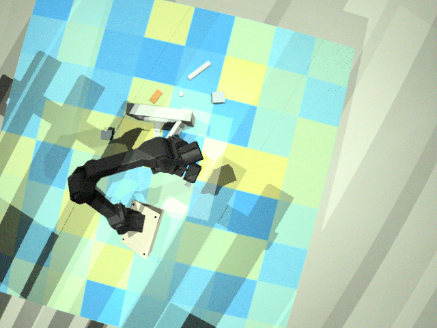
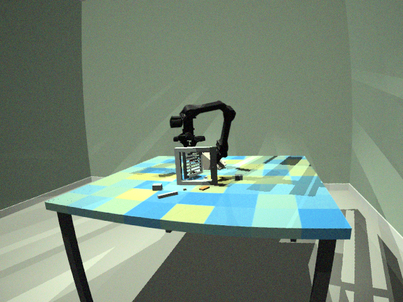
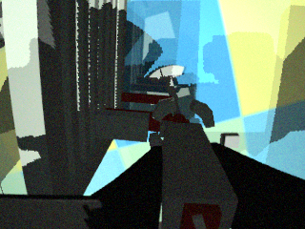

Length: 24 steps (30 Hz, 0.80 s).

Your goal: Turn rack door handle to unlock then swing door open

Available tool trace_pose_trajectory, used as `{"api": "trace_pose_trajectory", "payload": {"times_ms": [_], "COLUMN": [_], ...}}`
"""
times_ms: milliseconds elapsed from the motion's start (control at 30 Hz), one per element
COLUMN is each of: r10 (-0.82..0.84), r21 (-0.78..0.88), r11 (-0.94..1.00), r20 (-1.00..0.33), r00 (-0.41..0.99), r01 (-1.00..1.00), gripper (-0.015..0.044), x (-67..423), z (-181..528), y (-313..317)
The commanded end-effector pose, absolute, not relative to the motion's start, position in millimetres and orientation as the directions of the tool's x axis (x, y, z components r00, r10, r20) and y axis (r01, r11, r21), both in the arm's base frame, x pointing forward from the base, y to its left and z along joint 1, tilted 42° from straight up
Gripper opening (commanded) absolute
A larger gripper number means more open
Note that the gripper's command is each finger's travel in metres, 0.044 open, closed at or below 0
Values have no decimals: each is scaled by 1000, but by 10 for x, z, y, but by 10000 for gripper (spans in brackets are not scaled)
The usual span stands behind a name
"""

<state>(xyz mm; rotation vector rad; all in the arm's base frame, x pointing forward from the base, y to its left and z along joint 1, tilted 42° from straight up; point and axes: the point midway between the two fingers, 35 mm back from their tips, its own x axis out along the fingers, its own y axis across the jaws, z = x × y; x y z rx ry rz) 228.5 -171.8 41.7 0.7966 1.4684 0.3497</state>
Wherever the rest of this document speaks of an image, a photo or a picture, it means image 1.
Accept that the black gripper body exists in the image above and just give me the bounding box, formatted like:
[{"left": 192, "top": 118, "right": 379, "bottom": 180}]
[{"left": 168, "top": 163, "right": 202, "bottom": 184}]

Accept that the light grey flat bar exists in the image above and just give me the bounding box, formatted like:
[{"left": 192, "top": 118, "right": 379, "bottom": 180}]
[{"left": 188, "top": 61, "right": 211, "bottom": 81}]

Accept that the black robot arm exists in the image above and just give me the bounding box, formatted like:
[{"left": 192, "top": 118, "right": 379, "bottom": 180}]
[{"left": 68, "top": 135, "right": 203, "bottom": 235}]

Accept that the orange flat rectangular block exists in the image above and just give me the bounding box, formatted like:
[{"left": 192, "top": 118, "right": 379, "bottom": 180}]
[{"left": 149, "top": 89, "right": 163, "bottom": 104}]

